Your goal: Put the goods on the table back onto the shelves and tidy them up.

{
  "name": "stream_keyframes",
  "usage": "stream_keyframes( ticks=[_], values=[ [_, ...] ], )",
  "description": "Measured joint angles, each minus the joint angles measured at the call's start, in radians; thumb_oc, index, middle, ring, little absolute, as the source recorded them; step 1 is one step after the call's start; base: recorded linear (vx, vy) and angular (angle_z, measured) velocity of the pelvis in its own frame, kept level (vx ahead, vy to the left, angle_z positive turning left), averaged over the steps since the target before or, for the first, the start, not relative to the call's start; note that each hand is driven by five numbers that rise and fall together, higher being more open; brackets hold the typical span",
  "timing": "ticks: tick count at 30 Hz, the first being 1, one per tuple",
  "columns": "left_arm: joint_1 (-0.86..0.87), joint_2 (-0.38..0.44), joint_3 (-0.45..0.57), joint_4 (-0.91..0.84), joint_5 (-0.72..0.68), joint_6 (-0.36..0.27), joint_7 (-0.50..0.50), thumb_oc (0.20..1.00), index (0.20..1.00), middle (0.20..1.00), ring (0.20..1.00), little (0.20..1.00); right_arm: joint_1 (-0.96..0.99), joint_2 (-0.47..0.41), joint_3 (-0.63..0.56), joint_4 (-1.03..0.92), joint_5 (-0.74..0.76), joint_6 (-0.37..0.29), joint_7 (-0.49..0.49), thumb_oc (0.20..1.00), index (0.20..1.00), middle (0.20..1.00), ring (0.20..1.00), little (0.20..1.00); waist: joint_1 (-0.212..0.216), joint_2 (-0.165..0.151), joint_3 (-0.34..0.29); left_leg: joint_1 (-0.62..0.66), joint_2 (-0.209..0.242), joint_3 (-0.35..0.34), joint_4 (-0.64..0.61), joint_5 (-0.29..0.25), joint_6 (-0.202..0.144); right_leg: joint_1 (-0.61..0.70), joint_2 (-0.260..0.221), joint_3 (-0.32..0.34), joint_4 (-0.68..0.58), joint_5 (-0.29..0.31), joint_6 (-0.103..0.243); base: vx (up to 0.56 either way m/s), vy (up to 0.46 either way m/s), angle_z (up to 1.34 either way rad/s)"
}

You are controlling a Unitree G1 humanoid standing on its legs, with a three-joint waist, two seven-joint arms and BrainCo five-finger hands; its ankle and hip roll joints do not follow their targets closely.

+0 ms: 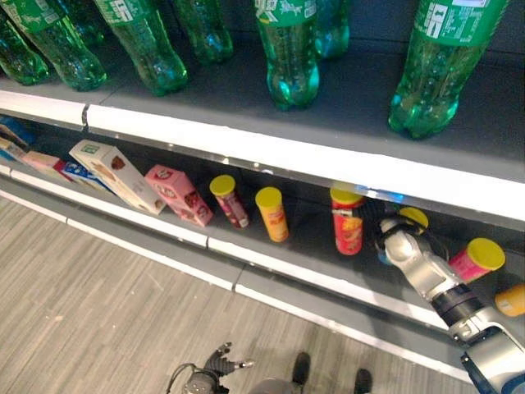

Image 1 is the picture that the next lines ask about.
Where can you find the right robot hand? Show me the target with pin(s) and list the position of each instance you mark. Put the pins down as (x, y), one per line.
(375, 213)

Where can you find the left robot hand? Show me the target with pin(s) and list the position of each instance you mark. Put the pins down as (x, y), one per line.
(219, 363)

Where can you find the red chip can yellow lid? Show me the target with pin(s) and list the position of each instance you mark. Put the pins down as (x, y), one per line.
(348, 234)

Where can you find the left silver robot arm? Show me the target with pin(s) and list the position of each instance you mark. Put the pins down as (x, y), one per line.
(201, 382)

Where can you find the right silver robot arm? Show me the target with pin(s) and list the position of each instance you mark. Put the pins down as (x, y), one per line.
(426, 271)

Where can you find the blue chip can yellow lid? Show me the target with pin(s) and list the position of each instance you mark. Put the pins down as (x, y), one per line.
(415, 217)

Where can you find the grey shelf board white strip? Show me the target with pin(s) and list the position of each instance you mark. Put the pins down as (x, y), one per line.
(340, 102)
(307, 246)

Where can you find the robot left dark foot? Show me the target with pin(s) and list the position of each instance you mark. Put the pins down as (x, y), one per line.
(301, 367)

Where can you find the robot dark foot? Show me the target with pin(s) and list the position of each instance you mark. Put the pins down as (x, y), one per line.
(301, 367)
(363, 381)

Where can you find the grey shelf base plinth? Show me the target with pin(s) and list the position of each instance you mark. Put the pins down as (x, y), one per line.
(266, 283)

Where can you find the pink chip can yellow lid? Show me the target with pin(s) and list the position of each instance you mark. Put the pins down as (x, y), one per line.
(480, 256)
(229, 201)

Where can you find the green soda bottle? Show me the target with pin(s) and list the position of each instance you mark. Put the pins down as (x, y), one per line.
(69, 61)
(88, 28)
(156, 61)
(18, 65)
(291, 70)
(333, 37)
(209, 41)
(430, 90)

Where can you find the robot right dark foot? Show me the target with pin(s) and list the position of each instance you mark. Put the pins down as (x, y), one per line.
(363, 381)

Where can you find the orange chip can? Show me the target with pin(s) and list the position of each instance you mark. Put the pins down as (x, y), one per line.
(512, 301)

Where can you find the pink biscuit box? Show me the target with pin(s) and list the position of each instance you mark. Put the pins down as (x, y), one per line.
(180, 195)

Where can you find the white biscuit box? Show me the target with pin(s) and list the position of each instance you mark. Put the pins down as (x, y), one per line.
(119, 176)

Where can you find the blue and white snack box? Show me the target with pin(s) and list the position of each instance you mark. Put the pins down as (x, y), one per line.
(80, 172)

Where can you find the pale pink snack box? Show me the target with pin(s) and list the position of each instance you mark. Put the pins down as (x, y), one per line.
(41, 162)

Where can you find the beige and blue snack box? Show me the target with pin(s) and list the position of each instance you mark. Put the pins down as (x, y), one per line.
(10, 148)

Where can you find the blue snack package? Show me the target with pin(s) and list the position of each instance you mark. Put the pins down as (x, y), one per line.
(14, 128)

